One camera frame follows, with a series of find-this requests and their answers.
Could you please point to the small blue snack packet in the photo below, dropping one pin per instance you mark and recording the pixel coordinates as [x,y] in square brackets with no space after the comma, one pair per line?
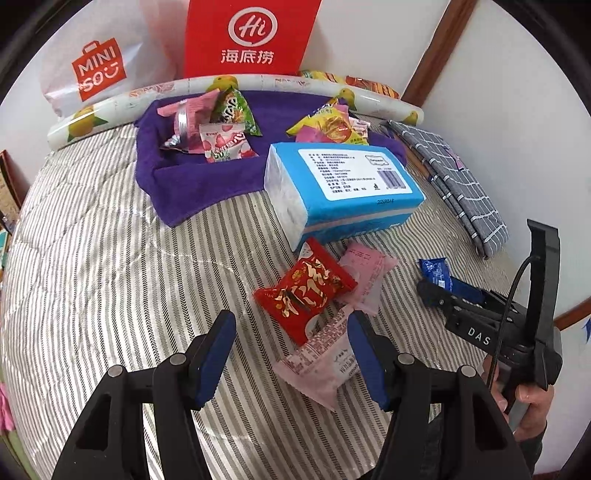
[435,272]

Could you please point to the yellow green snack packet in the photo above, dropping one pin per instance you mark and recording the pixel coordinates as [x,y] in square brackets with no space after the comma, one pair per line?
[318,76]

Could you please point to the person's right hand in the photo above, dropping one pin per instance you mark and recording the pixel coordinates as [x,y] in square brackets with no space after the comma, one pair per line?
[531,410]

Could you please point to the red paper bag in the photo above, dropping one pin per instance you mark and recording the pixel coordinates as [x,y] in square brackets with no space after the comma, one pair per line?
[203,46]

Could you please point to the magenta snack packet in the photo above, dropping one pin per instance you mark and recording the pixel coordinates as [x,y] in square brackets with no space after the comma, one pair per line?
[198,104]

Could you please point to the person's right forearm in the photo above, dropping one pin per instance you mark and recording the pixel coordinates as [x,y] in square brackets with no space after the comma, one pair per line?
[531,457]

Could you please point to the orange striped snack packet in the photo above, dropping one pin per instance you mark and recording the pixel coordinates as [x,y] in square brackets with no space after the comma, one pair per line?
[374,85]

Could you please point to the long pink snack stick packet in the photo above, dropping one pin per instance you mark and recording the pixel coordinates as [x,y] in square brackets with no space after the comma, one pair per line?
[181,122]

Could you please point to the pale pink labelled snack packet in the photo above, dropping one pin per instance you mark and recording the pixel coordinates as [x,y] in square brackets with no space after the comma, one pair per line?
[323,364]

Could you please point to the strawberry-print white snack packet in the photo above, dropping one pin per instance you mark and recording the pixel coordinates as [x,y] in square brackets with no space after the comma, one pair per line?
[228,143]

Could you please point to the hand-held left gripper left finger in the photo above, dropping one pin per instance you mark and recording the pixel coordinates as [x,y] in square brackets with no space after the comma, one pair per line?
[214,360]

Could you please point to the purple towel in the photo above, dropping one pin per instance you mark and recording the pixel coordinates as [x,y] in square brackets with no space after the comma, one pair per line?
[207,184]

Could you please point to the wooden door frame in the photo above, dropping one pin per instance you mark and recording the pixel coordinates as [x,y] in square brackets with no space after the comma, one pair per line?
[438,46]

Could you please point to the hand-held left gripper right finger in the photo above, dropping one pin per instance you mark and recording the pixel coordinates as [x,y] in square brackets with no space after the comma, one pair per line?
[367,364]

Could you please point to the brown printed box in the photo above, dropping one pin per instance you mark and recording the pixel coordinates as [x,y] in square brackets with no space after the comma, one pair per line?
[11,184]

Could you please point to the green triangular snack packet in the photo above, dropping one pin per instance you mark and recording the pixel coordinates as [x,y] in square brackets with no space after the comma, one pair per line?
[238,110]

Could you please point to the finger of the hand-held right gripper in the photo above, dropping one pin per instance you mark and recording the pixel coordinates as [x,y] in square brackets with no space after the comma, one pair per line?
[436,297]
[468,290]

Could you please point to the white plastic shopping bag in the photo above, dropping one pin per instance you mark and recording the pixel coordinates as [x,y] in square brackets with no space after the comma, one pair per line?
[60,37]

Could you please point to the yellow triangular snack packet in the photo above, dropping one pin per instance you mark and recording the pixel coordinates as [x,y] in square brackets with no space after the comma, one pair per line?
[323,122]

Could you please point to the blue tissue pack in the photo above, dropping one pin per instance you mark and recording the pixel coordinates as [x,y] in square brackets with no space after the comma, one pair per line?
[351,207]

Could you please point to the grey checked cloth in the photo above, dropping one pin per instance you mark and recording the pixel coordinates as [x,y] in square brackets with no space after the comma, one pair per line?
[452,175]

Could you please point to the green cloth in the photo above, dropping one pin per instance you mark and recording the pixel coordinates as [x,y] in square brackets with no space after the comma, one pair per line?
[11,454]

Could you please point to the pink floral cloth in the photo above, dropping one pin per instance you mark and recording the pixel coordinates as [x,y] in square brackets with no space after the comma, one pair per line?
[4,406]

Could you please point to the lemon-print rolled mat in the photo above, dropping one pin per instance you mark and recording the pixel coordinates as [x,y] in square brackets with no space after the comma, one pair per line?
[120,106]

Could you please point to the red gold-print snack packet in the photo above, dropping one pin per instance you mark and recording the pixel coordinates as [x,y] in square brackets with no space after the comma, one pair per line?
[304,290]

